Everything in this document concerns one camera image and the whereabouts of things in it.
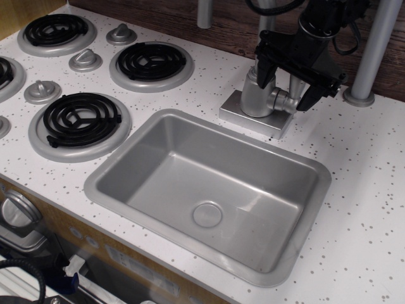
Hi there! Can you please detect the silver stove knob left edge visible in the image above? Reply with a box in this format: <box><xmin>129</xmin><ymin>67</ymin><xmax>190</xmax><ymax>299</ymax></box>
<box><xmin>0</xmin><ymin>115</ymin><xmax>11</xmax><ymax>139</ymax></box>

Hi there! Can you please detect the black cable lower left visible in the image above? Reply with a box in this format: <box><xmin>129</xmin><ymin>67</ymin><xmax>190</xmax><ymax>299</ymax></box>
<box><xmin>0</xmin><ymin>258</ymin><xmax>45</xmax><ymax>301</ymax></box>

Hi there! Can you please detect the silver oven dial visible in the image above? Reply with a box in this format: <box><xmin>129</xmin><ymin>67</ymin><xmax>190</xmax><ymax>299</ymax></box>
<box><xmin>1</xmin><ymin>189</ymin><xmax>42</xmax><ymax>237</ymax></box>

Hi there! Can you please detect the silver stove knob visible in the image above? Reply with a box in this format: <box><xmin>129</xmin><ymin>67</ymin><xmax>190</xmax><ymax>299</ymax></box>
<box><xmin>24</xmin><ymin>80</ymin><xmax>62</xmax><ymax>105</ymax></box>
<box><xmin>68</xmin><ymin>48</ymin><xmax>103</xmax><ymax>73</ymax></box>
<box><xmin>106</xmin><ymin>23</ymin><xmax>137</xmax><ymax>46</ymax></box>

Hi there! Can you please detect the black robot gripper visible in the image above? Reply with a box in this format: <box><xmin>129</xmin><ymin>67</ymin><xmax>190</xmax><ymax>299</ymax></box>
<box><xmin>255</xmin><ymin>12</ymin><xmax>347</xmax><ymax>111</ymax></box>

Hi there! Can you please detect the back left black burner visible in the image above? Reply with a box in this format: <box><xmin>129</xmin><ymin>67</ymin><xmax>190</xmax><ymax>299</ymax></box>
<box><xmin>17</xmin><ymin>14</ymin><xmax>97</xmax><ymax>58</ymax></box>

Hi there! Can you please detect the silver toy faucet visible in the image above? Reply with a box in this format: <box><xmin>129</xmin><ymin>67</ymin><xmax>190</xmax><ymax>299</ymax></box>
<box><xmin>219</xmin><ymin>0</ymin><xmax>297</xmax><ymax>140</ymax></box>

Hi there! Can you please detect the silver stove knob front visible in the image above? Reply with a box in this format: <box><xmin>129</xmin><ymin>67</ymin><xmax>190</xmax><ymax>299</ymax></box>
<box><xmin>24</xmin><ymin>80</ymin><xmax>62</xmax><ymax>105</ymax></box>

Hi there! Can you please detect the back right black burner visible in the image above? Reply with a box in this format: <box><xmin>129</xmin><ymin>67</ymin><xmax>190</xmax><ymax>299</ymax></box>
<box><xmin>109</xmin><ymin>42</ymin><xmax>194</xmax><ymax>93</ymax></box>

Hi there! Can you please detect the silver faucet lever handle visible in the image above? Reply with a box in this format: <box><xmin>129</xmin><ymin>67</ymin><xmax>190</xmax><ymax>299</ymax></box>
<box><xmin>285</xmin><ymin>75</ymin><xmax>306</xmax><ymax>114</ymax></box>

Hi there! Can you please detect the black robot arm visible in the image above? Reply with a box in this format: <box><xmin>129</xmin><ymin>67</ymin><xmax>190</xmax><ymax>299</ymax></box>
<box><xmin>255</xmin><ymin>1</ymin><xmax>370</xmax><ymax>111</ymax></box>

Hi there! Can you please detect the grey toy sink basin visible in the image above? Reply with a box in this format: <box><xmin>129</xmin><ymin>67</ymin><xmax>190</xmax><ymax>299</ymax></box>
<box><xmin>84</xmin><ymin>109</ymin><xmax>332</xmax><ymax>288</ymax></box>

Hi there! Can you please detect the left edge black burner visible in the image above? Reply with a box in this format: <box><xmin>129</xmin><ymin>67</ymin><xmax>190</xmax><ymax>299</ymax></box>
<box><xmin>1</xmin><ymin>56</ymin><xmax>26</xmax><ymax>102</ymax></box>

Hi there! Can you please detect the silver stove knob middle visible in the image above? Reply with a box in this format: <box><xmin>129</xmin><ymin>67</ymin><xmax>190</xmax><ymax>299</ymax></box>
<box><xmin>68</xmin><ymin>48</ymin><xmax>103</xmax><ymax>73</ymax></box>

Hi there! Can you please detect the front right black burner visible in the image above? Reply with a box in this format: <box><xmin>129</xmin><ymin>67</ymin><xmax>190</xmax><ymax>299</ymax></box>
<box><xmin>28</xmin><ymin>92</ymin><xmax>132</xmax><ymax>163</ymax></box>

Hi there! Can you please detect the grey support pole with base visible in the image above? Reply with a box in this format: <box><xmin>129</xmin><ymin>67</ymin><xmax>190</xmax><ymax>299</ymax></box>
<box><xmin>343</xmin><ymin>0</ymin><xmax>402</xmax><ymax>108</ymax></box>

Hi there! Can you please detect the silver stove knob back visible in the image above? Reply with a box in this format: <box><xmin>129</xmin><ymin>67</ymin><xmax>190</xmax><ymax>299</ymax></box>
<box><xmin>106</xmin><ymin>23</ymin><xmax>137</xmax><ymax>46</ymax></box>

